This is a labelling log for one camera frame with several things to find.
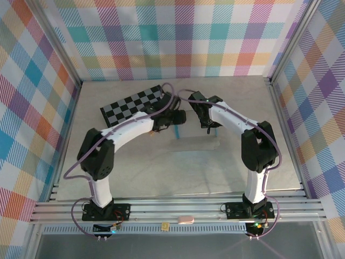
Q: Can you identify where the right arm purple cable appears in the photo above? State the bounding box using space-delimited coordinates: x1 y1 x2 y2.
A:
176 88 283 240

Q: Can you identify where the aluminium corner post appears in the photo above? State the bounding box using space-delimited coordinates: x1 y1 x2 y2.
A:
33 0 83 87
268 0 323 86

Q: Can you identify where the small electronics board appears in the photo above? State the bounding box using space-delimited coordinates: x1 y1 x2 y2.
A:
246 221 266 234
93 223 121 234

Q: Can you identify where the black grey folding chessboard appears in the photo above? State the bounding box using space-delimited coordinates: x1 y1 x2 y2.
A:
100 85 162 128

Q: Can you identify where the teal paper box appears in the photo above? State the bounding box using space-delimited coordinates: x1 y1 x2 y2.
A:
169 124 222 165

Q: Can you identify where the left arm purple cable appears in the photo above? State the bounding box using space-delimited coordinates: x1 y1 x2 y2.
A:
64 83 176 240

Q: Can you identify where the aluminium mounting rail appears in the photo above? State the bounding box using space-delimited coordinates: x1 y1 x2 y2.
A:
29 197 329 225

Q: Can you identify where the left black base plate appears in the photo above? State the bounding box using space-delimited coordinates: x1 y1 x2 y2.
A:
81 202 132 222

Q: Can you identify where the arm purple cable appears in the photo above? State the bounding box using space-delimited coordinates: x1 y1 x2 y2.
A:
64 83 176 240
176 88 283 240

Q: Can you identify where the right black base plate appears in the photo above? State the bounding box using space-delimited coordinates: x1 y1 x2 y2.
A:
225 201 275 220

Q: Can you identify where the slotted grey cable duct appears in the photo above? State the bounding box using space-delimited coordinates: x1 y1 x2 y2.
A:
42 225 250 235

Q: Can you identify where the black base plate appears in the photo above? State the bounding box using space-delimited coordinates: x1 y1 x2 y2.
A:
81 202 132 222
225 201 275 220

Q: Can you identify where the aluminium side rail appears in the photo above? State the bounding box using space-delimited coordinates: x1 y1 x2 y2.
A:
265 77 311 200
48 80 82 202

